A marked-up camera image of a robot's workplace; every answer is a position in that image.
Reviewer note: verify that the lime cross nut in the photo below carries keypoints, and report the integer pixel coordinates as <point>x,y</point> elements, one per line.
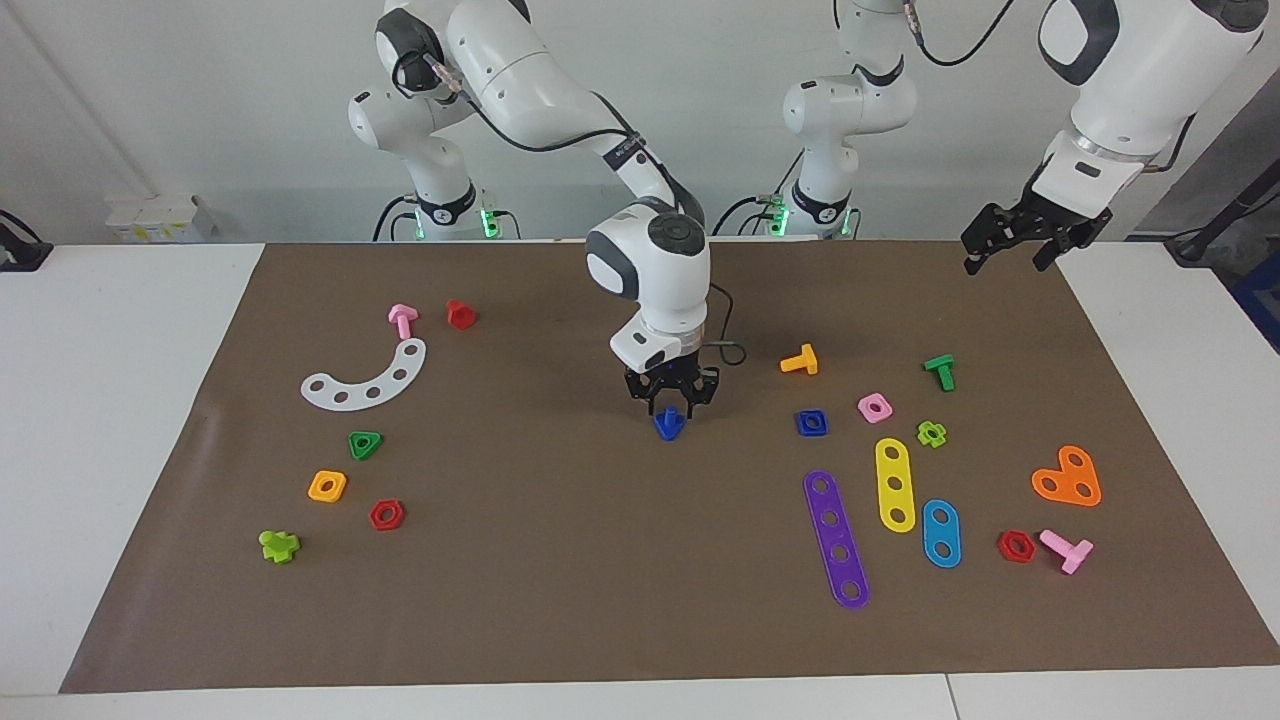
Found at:
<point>940,436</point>

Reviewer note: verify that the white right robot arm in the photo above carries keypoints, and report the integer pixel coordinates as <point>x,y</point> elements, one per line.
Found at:
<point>520,60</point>

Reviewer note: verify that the blue two-hole strip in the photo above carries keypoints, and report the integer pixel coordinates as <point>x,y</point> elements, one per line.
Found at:
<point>941,534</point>

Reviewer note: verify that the orange three-hole angle plate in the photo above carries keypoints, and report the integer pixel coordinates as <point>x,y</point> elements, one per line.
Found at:
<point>1068,478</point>

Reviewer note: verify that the blue triangle-head screw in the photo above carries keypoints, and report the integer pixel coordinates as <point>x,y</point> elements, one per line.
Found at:
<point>669,428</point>

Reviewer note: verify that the yellow three-hole strip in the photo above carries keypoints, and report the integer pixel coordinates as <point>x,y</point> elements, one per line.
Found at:
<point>896,467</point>

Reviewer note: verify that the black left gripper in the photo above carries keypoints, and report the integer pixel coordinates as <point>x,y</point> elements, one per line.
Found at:
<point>1055,218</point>

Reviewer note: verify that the blue crate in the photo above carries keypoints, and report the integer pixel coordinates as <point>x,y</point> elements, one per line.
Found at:
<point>1265,300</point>

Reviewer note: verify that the green plastic screw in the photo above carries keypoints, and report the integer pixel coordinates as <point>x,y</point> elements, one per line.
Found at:
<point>943,372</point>

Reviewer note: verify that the black stand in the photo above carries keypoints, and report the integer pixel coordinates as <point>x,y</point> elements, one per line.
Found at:
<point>1230,215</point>

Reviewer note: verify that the purple four-hole strip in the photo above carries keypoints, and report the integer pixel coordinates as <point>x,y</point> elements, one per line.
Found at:
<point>827,503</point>

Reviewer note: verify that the green triangle nut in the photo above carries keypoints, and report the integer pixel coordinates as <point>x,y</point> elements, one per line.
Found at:
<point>355,450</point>

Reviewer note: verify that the brown table mat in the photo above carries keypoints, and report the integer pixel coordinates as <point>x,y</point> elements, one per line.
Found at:
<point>600,550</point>

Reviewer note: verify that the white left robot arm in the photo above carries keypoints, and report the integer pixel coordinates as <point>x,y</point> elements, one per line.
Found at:
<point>1130,90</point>

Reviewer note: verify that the black table clamp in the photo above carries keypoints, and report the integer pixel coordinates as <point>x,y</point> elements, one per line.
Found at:
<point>20,255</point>

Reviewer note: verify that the pink plastic screw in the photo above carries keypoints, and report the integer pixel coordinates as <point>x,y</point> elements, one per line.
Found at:
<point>403,322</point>
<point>1072,552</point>

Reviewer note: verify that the pink square nut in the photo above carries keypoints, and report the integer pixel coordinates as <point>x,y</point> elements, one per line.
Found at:
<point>866,412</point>

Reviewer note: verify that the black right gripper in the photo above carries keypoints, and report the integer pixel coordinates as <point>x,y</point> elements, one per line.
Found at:
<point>675,375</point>

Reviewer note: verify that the red hexagon nut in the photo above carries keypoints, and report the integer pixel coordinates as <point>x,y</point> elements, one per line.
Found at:
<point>1004,547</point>
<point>376,516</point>

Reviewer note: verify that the orange plastic screw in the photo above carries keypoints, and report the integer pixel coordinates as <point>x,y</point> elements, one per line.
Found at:
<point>805,362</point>

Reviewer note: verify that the orange square nut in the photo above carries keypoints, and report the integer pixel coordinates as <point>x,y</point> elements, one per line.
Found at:
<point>316,488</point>

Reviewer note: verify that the white curved five-hole strip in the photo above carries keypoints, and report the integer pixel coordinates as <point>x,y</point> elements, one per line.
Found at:
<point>386,385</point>

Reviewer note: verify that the red plastic screw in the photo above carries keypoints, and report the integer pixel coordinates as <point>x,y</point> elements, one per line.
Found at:
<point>460,316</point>

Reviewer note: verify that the lime cross-head screw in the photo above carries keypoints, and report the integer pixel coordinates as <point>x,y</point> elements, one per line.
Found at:
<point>277,548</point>

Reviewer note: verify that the blue square nut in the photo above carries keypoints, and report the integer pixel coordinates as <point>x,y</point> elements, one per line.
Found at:
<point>802,424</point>

